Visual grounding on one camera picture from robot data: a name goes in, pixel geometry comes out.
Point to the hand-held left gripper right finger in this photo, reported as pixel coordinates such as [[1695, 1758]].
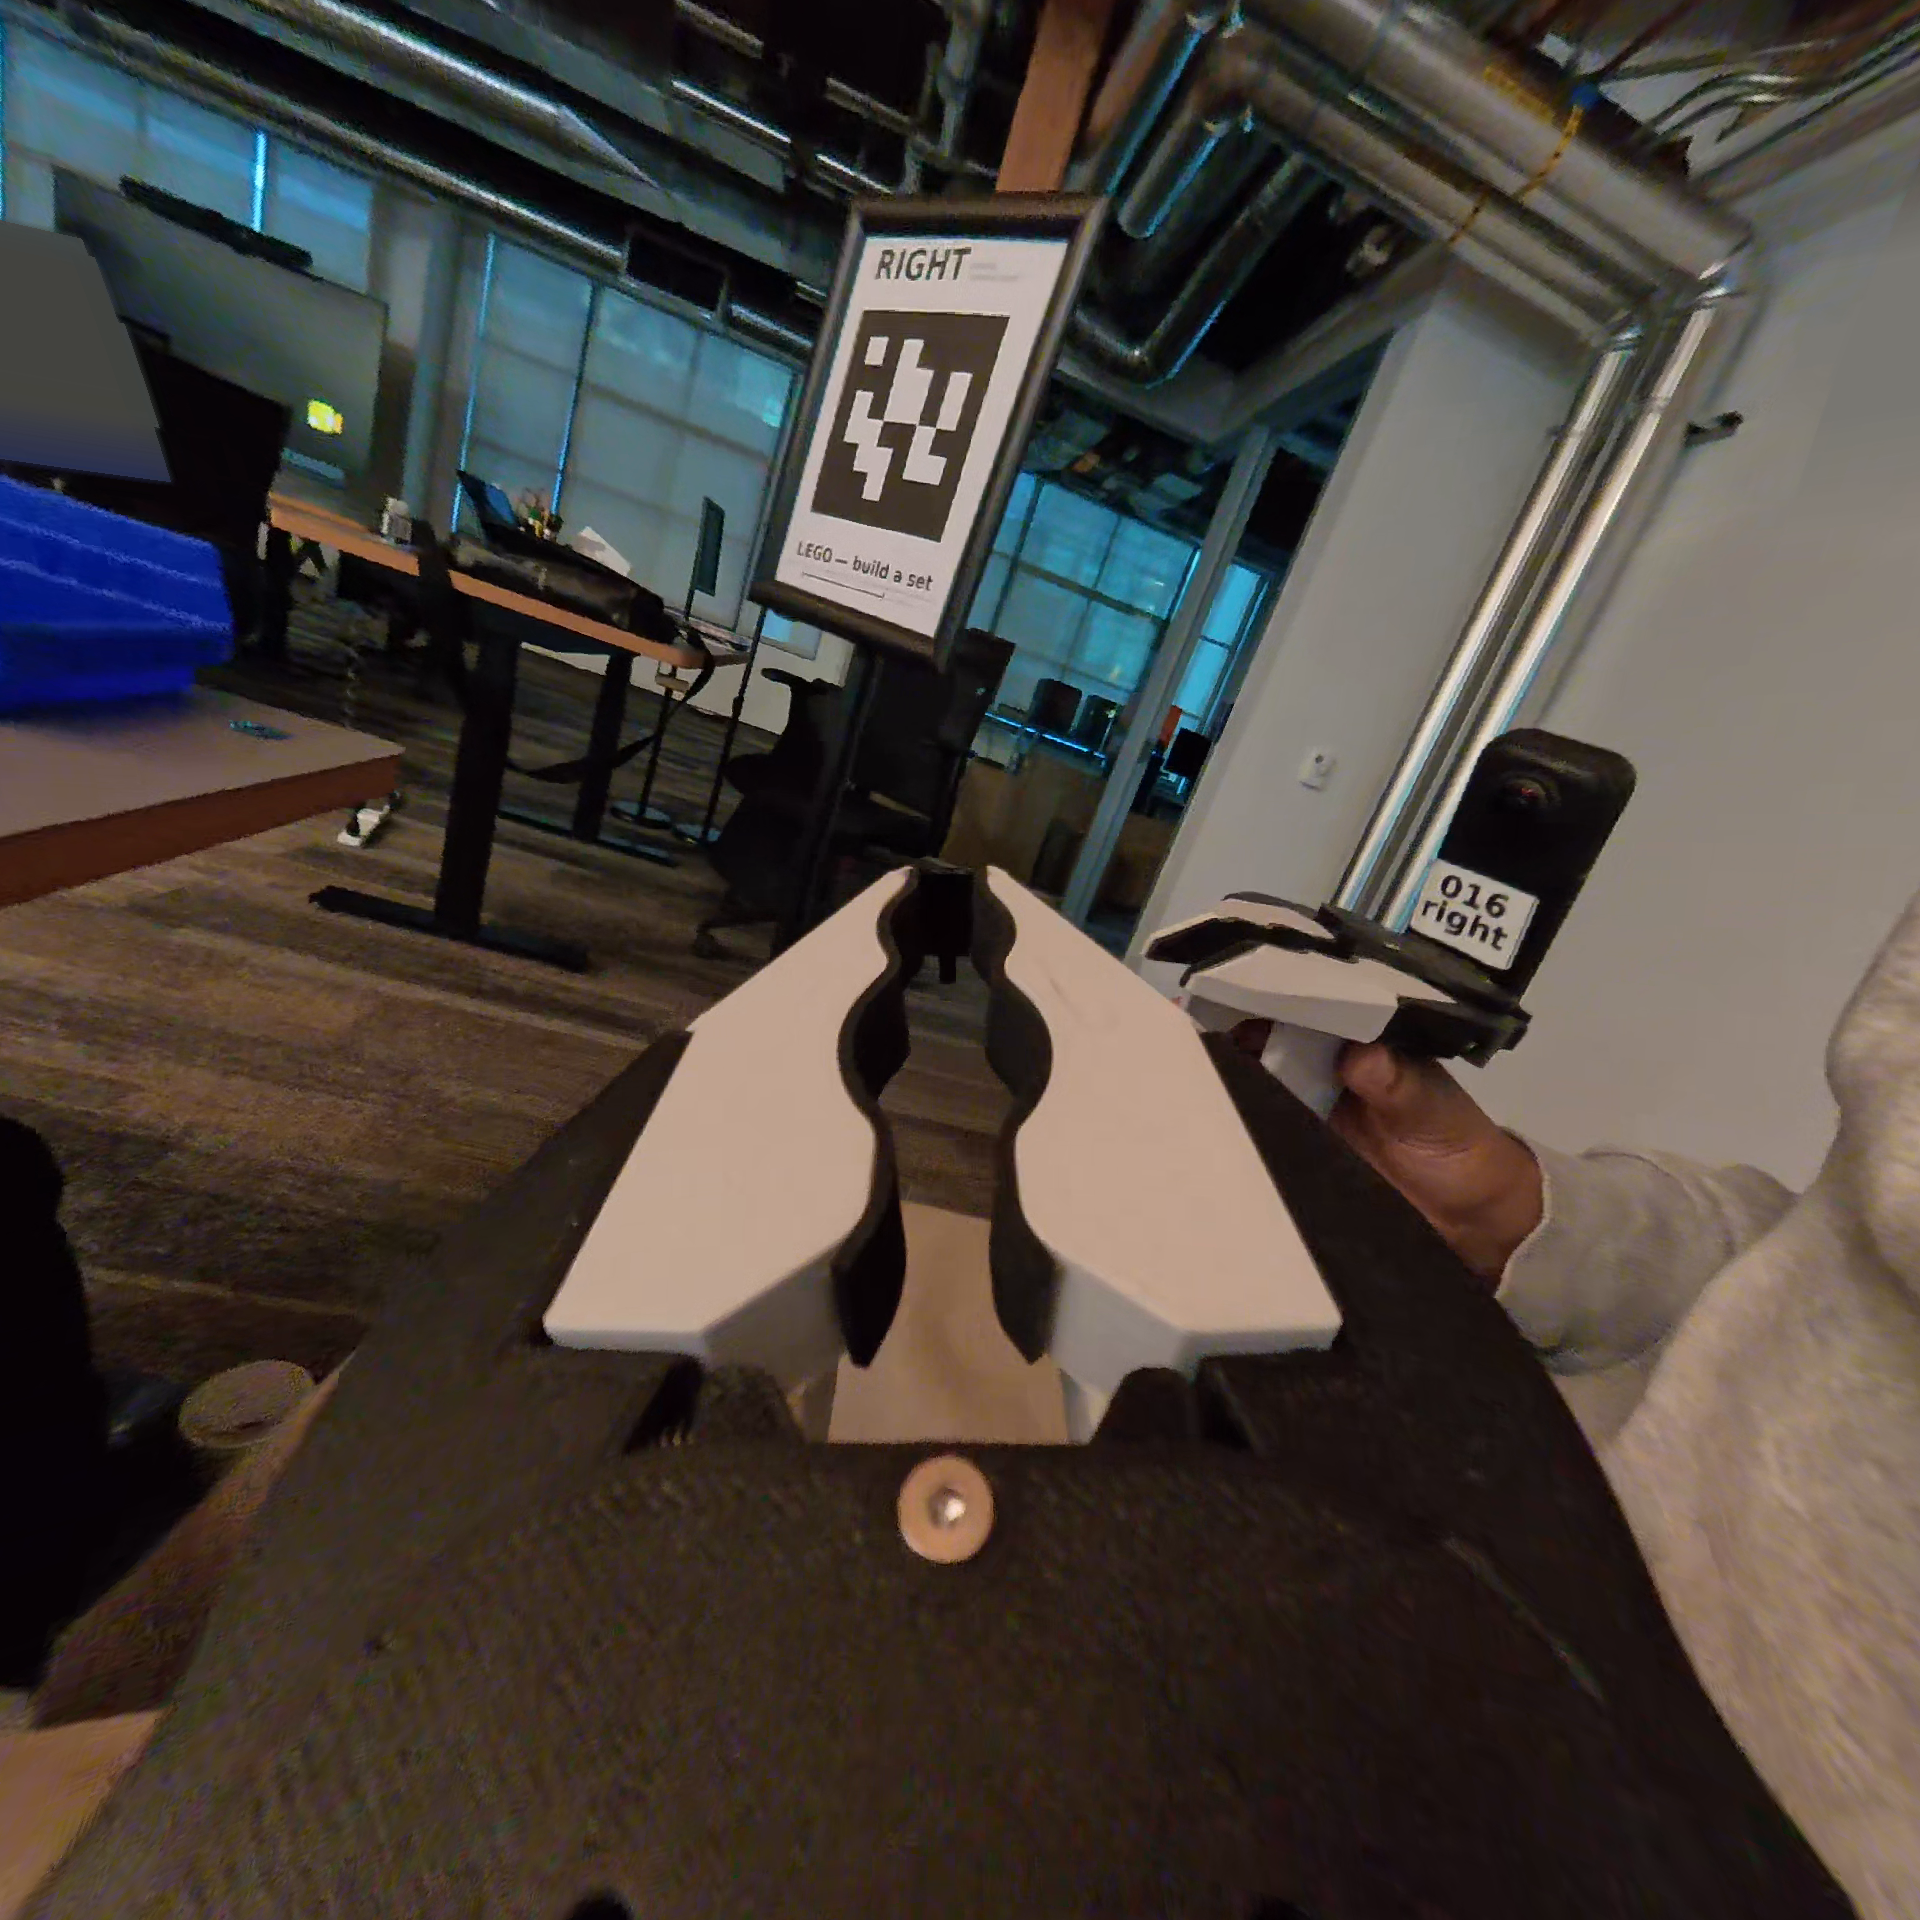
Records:
[[1171, 1200]]

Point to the grey display board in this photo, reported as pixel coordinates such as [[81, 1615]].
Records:
[[270, 346]]

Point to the person's beige trousers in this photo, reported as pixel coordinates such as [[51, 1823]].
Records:
[[945, 1335]]

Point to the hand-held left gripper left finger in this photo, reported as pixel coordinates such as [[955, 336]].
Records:
[[705, 1200]]

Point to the black bag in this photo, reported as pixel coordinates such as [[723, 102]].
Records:
[[569, 586]]

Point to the grey ceiling pipes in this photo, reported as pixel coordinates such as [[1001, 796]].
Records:
[[1349, 61]]

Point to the person's right forearm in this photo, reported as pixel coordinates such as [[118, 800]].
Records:
[[1634, 1245]]

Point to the blue plastic bin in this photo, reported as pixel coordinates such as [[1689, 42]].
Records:
[[105, 599]]

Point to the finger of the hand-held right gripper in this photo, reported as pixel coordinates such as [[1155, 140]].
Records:
[[1254, 918], [1306, 994]]

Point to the dark swivel office chair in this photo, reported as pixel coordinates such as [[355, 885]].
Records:
[[781, 796]]

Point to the framed marker sign on stand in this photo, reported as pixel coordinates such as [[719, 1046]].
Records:
[[931, 421]]

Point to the white power strip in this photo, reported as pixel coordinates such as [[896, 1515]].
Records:
[[363, 821]]

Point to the person's right hand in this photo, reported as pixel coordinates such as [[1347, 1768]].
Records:
[[1441, 1149]]

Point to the silver wall conduit pipes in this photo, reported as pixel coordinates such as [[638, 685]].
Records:
[[1515, 599]]

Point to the black computer monitor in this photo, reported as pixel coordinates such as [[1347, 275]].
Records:
[[709, 563]]

